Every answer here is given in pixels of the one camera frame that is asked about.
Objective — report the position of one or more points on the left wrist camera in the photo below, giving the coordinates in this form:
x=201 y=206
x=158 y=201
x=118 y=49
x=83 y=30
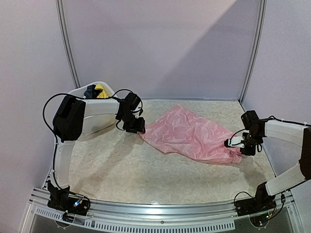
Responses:
x=133 y=99

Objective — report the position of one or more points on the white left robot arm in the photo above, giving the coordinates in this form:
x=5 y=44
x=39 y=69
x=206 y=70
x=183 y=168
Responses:
x=78 y=115

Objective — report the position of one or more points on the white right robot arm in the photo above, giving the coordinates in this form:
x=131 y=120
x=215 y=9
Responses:
x=289 y=148

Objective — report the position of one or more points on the dark blue garment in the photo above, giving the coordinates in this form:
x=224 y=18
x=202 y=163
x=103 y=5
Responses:
x=91 y=92

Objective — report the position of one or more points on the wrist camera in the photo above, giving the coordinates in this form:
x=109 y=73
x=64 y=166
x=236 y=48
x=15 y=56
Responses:
x=235 y=142
x=133 y=99

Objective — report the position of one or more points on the white plastic laundry basket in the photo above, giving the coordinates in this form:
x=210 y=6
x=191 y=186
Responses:
x=99 y=113

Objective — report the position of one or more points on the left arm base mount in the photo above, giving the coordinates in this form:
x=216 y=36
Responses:
x=66 y=201

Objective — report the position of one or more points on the aluminium frame post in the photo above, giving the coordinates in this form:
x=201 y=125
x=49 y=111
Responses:
x=254 y=50
x=66 y=42

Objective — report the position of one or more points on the yellow garment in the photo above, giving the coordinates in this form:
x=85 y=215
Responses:
x=100 y=92

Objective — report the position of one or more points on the left aluminium frame post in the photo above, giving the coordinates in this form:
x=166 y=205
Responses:
x=66 y=42

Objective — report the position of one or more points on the aluminium front rail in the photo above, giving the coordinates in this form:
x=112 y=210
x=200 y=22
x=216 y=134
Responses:
x=113 y=217

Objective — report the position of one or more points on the right aluminium frame post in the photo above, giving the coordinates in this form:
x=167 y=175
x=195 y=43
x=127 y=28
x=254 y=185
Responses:
x=254 y=50

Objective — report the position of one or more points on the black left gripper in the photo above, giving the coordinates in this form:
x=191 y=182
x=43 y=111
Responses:
x=139 y=127

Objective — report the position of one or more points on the pink patterned shorts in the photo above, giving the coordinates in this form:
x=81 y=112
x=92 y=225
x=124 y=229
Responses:
x=183 y=132

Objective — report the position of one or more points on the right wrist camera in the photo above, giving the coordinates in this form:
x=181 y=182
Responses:
x=235 y=142

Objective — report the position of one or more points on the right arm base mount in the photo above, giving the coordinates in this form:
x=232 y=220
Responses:
x=251 y=205

